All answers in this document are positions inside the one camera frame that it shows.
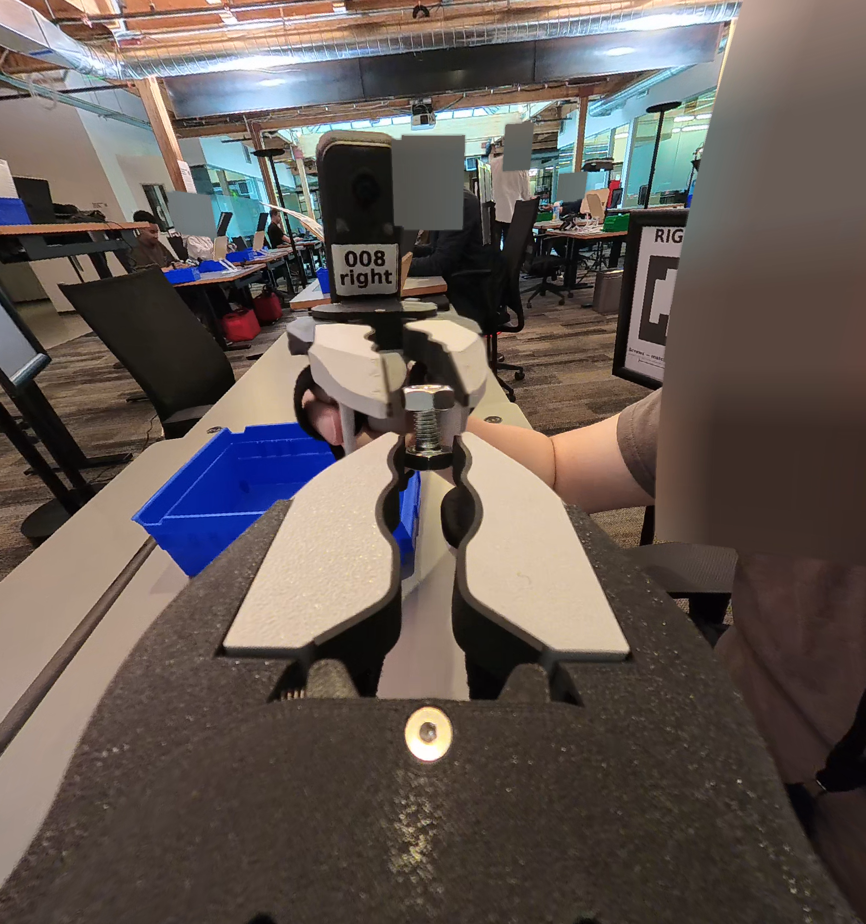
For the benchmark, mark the wooden display board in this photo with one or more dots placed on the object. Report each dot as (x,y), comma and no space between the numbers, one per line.
(405,265)

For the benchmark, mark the grey metal bin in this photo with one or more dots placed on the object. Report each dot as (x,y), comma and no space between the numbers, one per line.
(607,292)

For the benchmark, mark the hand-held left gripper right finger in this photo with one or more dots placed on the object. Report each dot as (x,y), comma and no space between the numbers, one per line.
(541,570)

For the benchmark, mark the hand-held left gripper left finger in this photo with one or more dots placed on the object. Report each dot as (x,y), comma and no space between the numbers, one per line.
(317,563)

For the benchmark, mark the green plastic bin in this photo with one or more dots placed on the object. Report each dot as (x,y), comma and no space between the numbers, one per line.
(615,220)

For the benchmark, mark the person's office chair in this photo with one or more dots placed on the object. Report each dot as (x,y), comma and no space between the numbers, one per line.
(685,570)

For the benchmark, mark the ceiling projector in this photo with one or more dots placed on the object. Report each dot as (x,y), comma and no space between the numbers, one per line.
(422,114)

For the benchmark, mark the framed marker sign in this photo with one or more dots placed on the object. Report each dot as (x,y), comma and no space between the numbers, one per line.
(642,303)

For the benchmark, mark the person's right forearm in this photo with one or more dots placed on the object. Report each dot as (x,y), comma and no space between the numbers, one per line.
(584,462)

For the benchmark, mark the black office chair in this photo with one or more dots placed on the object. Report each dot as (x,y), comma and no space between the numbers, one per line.
(151,339)
(509,274)

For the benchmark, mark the thick short steel bolt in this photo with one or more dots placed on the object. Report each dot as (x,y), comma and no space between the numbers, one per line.
(427,433)

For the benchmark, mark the wooden support post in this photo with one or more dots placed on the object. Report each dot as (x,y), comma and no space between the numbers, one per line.
(162,137)

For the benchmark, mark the blue plastic bin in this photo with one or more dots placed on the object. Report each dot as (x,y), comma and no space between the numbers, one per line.
(0,213)
(224,491)
(323,280)

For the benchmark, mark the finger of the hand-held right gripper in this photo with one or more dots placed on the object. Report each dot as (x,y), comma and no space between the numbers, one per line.
(350,368)
(462,361)

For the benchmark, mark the wooden top desk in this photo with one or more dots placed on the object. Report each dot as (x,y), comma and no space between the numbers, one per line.
(58,229)

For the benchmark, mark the red container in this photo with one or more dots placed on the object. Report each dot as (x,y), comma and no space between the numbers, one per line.
(268,307)
(240,326)

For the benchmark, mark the black floor lamp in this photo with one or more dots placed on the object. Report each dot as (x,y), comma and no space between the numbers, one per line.
(664,106)
(269,152)

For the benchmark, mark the display screen on black stand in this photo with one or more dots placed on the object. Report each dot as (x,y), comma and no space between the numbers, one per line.
(0,332)

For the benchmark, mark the person's torso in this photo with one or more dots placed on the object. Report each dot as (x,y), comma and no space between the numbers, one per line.
(801,650)

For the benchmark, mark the silver ventilation duct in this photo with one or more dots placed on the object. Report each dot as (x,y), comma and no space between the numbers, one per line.
(404,29)

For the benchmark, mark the person's right hand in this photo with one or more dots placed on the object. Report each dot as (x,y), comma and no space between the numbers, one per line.
(325,422)

